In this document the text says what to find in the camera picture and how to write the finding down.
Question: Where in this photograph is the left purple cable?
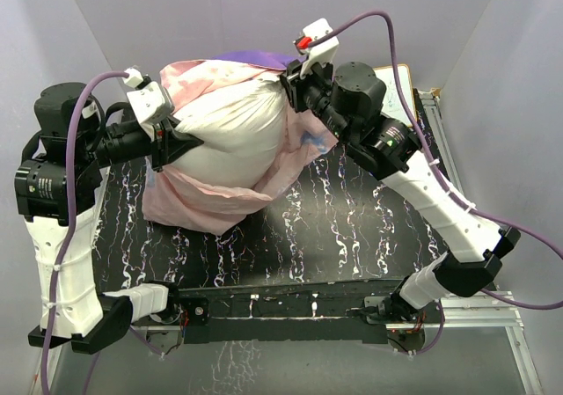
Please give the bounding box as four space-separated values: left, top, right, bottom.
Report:
40 69 164 395

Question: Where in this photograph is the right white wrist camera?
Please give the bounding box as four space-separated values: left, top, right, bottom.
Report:
294 18 339 64

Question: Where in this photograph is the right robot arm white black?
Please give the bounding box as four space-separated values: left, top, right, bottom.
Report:
280 60 520 322

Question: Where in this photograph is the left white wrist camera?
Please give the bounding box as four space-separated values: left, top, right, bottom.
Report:
123 68 175 126

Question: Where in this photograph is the white pillow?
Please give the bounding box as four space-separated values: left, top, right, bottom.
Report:
172 72 287 188

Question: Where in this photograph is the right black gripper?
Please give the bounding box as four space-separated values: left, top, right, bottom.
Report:
283 53 355 143

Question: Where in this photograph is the small whiteboard with orange frame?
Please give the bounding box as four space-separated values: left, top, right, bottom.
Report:
374 63 418 128

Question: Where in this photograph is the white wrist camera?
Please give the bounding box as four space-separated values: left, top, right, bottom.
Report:
294 18 339 64
123 68 175 126

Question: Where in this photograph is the aluminium table frame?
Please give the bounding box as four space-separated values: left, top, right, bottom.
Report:
30 89 545 395

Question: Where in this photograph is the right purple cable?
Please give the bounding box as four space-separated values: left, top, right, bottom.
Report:
307 10 563 355

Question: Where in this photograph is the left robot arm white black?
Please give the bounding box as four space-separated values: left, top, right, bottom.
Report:
14 78 201 355

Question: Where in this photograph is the purple cable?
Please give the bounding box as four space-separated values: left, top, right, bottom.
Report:
40 69 164 395
307 10 563 355

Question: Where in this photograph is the purple Elsa print pillowcase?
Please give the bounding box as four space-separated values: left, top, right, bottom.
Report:
143 50 337 236

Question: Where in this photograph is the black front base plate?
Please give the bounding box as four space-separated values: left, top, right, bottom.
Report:
172 279 394 344

